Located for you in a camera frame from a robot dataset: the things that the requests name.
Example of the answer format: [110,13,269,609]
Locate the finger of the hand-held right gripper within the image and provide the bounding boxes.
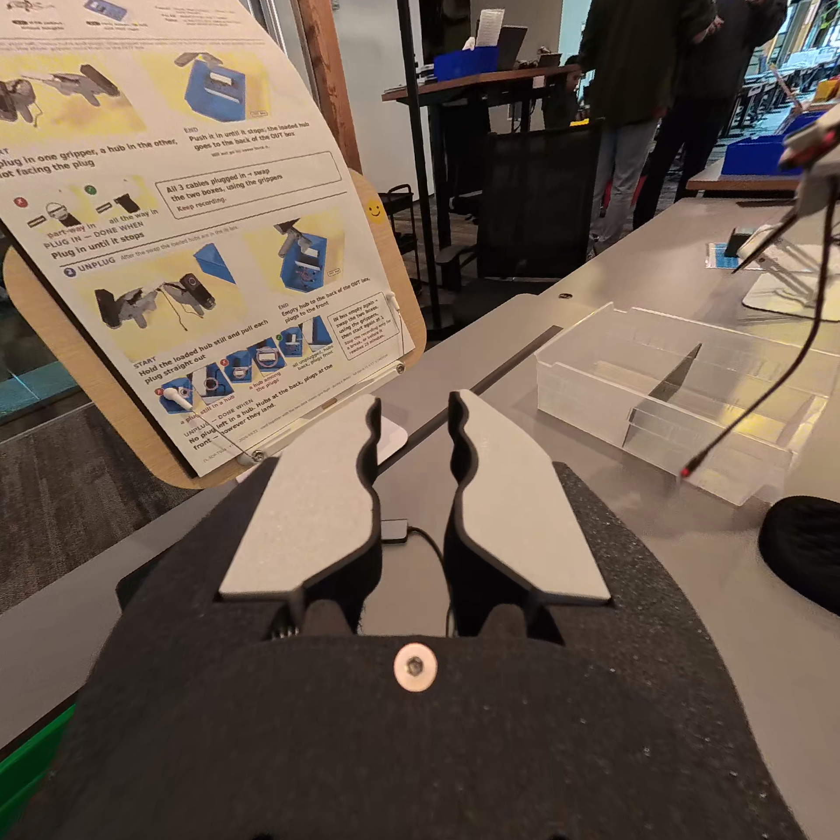
[779,104,840,173]
[794,164,840,216]

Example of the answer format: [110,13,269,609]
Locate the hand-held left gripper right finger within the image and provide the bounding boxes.
[445,389,614,606]

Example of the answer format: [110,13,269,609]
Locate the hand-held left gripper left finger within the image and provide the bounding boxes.
[217,394,385,608]

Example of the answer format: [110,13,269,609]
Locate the clear plastic bin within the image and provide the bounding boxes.
[535,301,829,508]

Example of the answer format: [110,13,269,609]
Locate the black cable red plug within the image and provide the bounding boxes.
[678,190,840,481]

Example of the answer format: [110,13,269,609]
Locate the green plastic bin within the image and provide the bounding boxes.
[0,703,78,823]

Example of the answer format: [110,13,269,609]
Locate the blue storage bin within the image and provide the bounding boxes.
[722,134,807,177]
[433,46,500,83]

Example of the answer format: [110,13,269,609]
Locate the wooden top standing desk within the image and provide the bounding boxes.
[382,66,581,217]
[686,157,803,198]

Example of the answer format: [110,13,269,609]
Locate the white tablet stand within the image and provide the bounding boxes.
[742,223,840,322]

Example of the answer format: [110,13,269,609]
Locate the white stand base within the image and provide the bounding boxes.
[377,416,409,468]

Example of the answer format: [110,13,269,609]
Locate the blue card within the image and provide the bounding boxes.
[707,241,765,271]

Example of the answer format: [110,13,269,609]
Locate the black bin divider panel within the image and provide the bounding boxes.
[646,343,703,403]

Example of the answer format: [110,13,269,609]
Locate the wooden display board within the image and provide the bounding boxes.
[3,167,427,490]

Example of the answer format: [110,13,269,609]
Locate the printed instruction sheet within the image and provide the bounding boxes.
[0,0,416,479]

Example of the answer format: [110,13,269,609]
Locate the black textured pad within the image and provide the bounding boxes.
[758,495,840,618]

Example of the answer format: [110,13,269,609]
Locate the black office chair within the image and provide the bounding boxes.
[436,121,605,329]

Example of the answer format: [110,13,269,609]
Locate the laptop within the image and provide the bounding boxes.
[495,25,530,70]

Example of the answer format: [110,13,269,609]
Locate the black utility cart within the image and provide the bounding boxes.
[382,185,422,283]

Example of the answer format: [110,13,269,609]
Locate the black metal pole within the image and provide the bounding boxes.
[395,0,442,329]

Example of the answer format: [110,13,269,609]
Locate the wooden post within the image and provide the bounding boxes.
[297,0,363,177]

